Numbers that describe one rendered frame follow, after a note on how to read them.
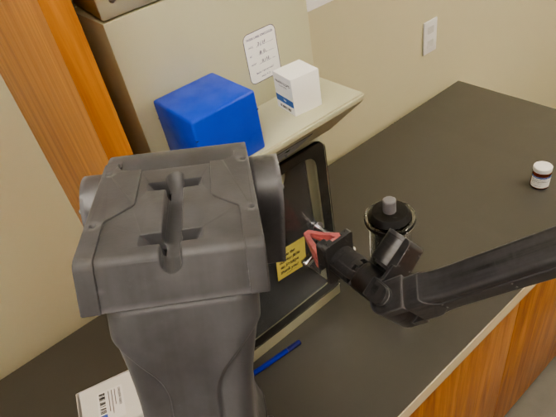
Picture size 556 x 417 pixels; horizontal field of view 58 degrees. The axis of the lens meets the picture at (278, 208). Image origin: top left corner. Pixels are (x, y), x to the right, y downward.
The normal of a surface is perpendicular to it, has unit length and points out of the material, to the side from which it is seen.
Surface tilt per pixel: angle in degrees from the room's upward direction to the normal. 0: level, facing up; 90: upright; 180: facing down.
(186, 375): 60
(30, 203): 90
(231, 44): 90
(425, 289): 31
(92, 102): 90
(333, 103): 0
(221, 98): 0
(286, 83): 90
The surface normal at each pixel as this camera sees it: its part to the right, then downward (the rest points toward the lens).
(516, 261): -0.76, -0.39
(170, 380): 0.10, 0.16
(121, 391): -0.15, -0.76
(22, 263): 0.63, 0.42
